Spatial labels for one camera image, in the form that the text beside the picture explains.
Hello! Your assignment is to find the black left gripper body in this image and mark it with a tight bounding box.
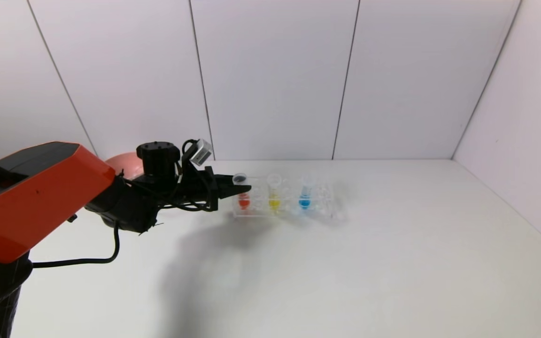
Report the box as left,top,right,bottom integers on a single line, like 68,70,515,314
181,166,219,212

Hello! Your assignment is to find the test tube with red pigment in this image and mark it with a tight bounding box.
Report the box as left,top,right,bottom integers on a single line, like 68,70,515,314
232,173,252,210

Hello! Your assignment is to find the test tube with yellow pigment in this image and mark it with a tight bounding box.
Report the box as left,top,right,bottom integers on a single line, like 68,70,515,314
267,173,283,211

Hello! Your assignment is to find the clear acrylic test tube rack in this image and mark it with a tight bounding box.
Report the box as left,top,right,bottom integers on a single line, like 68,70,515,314
232,173,342,222

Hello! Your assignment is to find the test tube with blue pigment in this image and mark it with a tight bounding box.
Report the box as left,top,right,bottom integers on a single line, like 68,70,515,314
298,172,317,210

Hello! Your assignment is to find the pink bowl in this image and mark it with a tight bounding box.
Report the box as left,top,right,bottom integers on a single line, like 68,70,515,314
105,152,145,180

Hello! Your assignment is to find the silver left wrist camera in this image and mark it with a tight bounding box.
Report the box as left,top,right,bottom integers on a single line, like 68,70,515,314
189,138,214,167

